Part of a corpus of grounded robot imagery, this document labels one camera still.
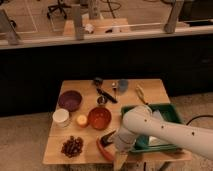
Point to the bunch of dark grapes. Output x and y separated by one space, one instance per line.
72 147

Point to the white paper cup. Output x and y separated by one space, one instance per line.
61 117

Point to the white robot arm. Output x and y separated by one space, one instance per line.
194 139

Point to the red chili pepper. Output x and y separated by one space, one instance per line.
101 145

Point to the black rectangular block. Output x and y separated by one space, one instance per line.
106 139

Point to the small black object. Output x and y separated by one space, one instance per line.
97 81

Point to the yellow handled tool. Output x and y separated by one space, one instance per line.
140 93

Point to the black office chair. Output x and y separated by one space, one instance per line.
59 6

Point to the metal spoon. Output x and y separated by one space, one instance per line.
114 88

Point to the yellow candle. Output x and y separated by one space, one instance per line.
82 121

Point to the green plastic tray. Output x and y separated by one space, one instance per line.
170 111

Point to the grey cloth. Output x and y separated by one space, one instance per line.
156 114

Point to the purple bowl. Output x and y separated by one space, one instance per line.
70 100

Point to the blue cup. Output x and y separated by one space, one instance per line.
122 85

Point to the red bowl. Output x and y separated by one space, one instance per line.
99 118

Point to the wooden table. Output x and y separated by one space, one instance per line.
154 92

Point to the black handled utensil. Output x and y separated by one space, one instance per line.
107 95

